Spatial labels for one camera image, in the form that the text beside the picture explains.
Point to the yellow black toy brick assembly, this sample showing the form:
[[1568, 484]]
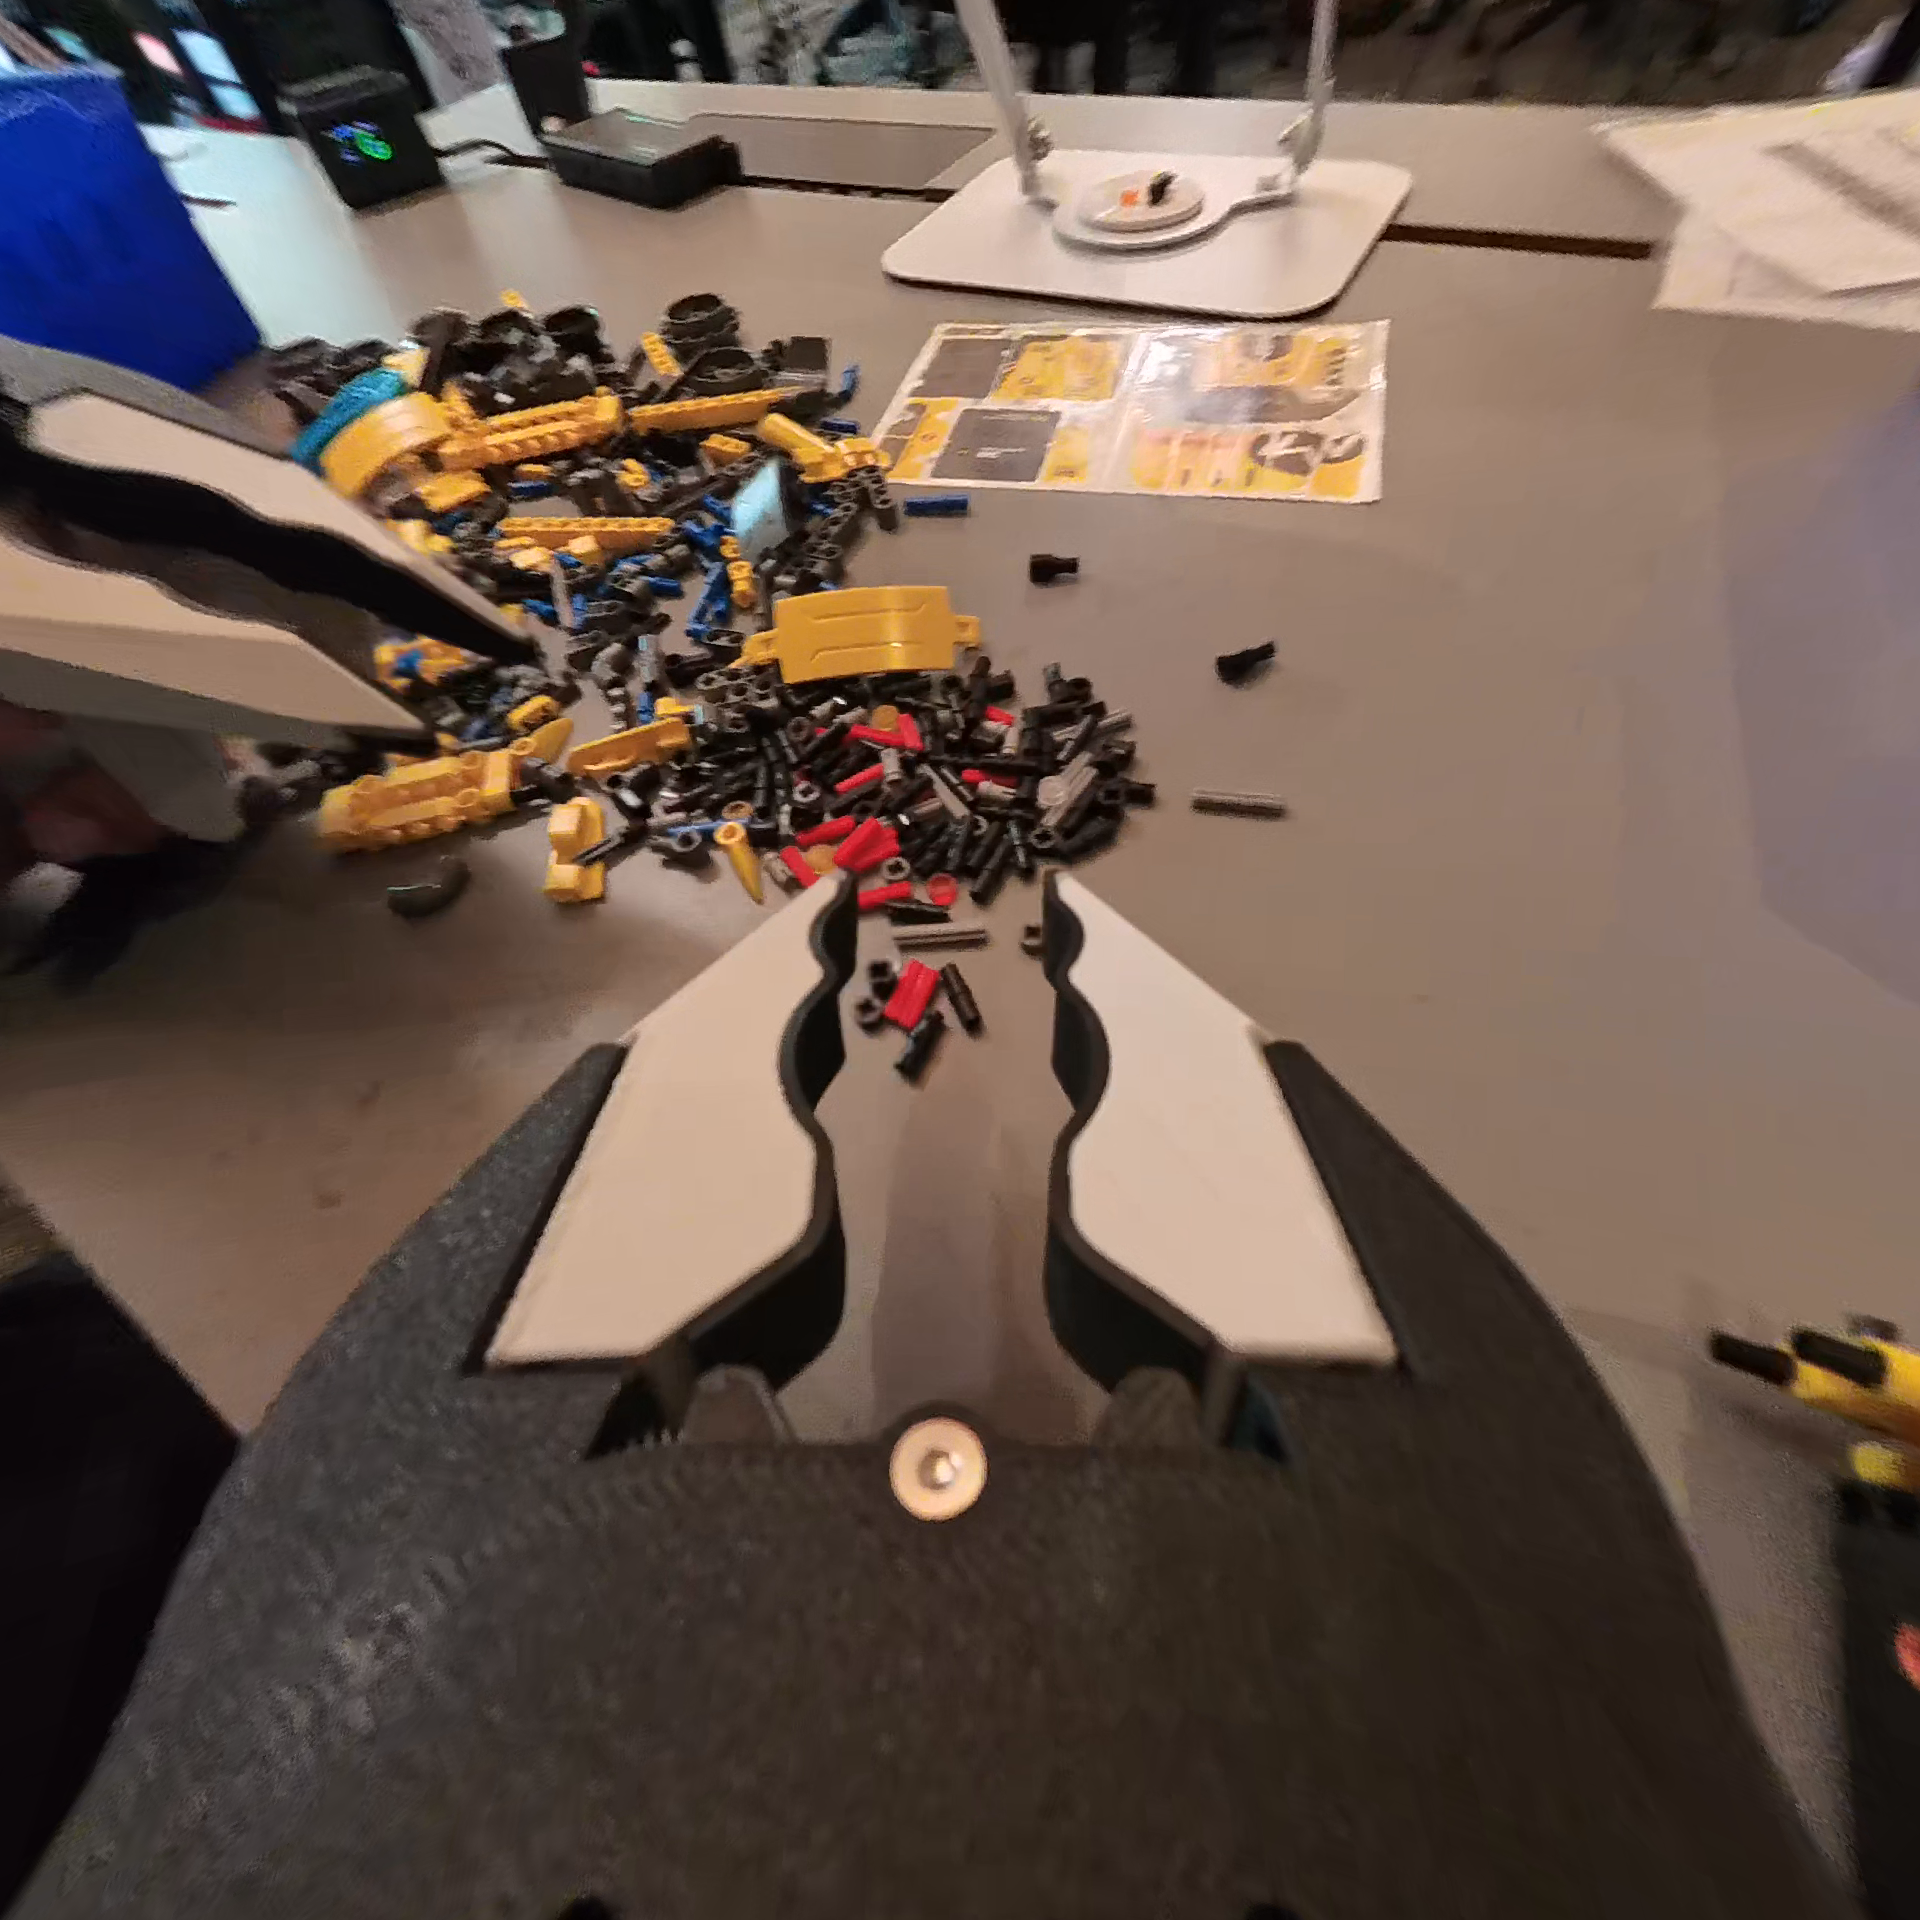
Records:
[[1874, 1574]]

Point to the white paper sheet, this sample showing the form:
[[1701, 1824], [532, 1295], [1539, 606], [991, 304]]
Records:
[[1785, 211]]

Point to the blue plastic bin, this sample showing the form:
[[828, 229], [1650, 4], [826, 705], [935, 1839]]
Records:
[[105, 241]]

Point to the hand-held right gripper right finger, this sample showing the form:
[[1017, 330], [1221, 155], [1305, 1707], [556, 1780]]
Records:
[[1215, 1185]]

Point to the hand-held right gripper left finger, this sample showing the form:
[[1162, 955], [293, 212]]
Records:
[[675, 1185]]

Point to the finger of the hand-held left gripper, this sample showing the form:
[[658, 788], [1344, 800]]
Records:
[[164, 661], [194, 464]]

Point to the person's left hand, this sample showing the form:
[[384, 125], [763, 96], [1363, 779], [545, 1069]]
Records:
[[60, 810]]

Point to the black power bank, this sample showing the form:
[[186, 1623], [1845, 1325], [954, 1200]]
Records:
[[639, 159]]

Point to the grey curved toy piece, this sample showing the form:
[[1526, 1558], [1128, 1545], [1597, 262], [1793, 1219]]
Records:
[[428, 889]]

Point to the pile of toy brick parts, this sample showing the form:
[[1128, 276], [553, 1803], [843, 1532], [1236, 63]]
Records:
[[751, 674]]

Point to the thin dark toy axle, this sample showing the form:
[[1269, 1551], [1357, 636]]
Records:
[[1238, 805]]

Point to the yellow printed sticker sheet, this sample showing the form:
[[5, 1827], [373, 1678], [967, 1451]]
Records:
[[1140, 405]]

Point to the scattered black toy pins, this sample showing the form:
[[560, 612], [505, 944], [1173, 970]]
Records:
[[1245, 663]]

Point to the black box with green display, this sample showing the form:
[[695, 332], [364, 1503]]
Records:
[[360, 142]]

